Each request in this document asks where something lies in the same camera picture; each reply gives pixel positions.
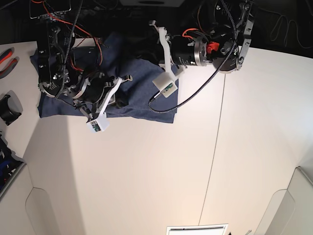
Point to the orange handled pliers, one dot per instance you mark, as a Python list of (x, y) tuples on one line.
[(7, 57)]

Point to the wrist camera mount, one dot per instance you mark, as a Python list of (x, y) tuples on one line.
[(97, 118), (166, 82)]

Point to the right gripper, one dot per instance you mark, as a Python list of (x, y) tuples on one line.
[(95, 86)]

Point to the bin of blue parts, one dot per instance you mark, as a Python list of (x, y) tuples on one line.
[(9, 164)]

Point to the blue t-shirt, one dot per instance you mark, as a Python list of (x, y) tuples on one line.
[(118, 61)]

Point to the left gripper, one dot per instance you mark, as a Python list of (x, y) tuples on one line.
[(147, 46)]

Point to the black cylindrical holder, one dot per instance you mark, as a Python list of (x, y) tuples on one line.
[(6, 114)]

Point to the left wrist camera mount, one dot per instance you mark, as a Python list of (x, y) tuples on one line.
[(166, 82)]

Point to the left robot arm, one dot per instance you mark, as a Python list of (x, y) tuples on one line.
[(221, 37)]

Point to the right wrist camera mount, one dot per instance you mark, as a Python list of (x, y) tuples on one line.
[(97, 118)]

